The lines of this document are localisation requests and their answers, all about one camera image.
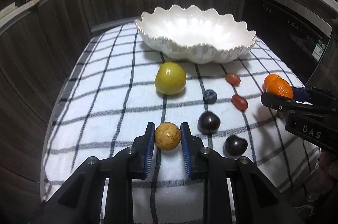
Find brown longan fruit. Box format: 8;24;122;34
155;122;181;151

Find orange mandarin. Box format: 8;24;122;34
262;74;281;92
266;78;294;99

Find dark purple grape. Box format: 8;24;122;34
224;135;248;158
198;111;221;135

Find red grape tomato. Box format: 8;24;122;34
225;72;241;86
231;94;248;111

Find blueberry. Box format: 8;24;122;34
203;89;217;104

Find green round apple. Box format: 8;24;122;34
155;62;186;95

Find person right hand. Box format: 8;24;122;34
319;149;338;179

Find built-in black dishwasher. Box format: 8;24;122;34
242;0;329;84

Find white blue checkered cloth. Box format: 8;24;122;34
41;20;322;224

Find white scalloped ceramic bowl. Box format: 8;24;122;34
135;4;257;64

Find dark wood base cabinets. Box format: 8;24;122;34
0;0;338;224

